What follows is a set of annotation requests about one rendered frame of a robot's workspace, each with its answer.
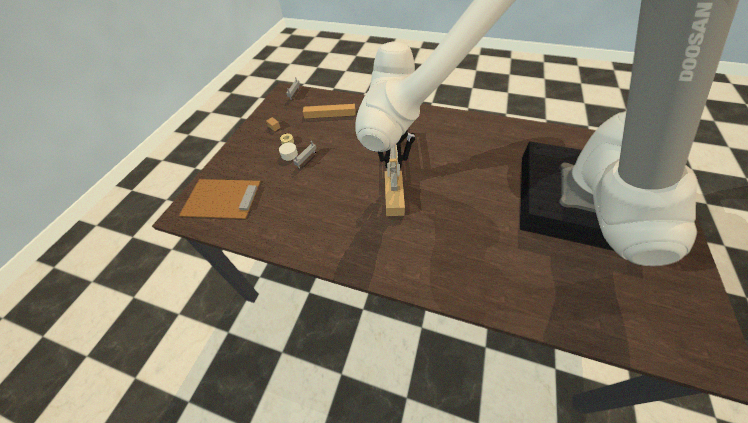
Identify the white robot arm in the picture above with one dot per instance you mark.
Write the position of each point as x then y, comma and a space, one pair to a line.
647, 203

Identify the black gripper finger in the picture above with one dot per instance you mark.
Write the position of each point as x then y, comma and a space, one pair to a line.
400, 158
385, 158

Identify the small brown cube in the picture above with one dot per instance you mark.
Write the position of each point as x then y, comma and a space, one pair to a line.
273, 124

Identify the brown clipboard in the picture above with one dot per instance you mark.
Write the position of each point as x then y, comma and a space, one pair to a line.
221, 199

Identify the cream short cylinder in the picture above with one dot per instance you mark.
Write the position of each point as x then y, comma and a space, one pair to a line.
288, 151

